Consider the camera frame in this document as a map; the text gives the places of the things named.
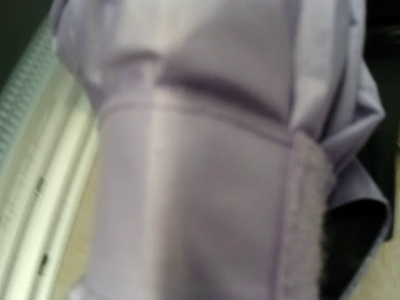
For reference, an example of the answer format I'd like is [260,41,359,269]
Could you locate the lavender folding umbrella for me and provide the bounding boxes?
[50,1,391,299]

